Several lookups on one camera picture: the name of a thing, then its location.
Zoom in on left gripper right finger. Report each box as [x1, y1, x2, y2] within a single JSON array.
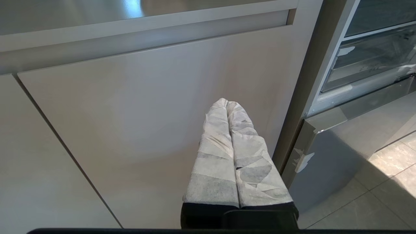
[[224, 101, 299, 229]]

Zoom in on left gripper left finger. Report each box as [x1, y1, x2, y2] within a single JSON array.
[[181, 98, 240, 229]]

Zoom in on stainless steel fridge door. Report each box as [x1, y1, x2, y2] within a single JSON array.
[[281, 91, 416, 215]]

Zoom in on clear fridge drawer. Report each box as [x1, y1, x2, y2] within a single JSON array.
[[320, 23, 416, 93]]

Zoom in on beige cabinet door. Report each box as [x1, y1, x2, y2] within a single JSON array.
[[0, 73, 122, 234], [17, 25, 314, 229]]

